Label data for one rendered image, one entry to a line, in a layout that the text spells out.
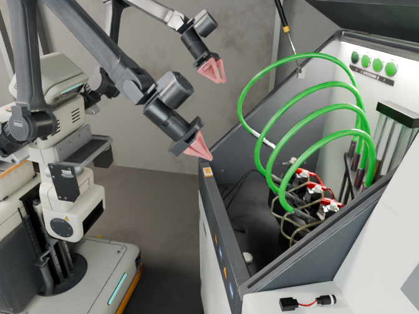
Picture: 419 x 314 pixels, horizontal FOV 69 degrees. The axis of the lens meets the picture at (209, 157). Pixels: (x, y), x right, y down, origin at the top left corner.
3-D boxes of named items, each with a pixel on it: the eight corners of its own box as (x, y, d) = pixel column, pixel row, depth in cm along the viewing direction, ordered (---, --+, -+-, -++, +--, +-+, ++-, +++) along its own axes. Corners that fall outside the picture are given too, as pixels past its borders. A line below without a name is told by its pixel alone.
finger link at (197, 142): (217, 159, 74) (189, 134, 72) (197, 177, 77) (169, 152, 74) (219, 147, 80) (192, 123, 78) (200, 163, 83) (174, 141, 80)
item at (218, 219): (199, 194, 135) (199, 162, 128) (209, 192, 136) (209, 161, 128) (234, 327, 82) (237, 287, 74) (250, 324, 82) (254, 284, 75)
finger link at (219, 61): (234, 75, 105) (218, 54, 106) (227, 75, 99) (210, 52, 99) (219, 88, 109) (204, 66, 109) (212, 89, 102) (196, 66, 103)
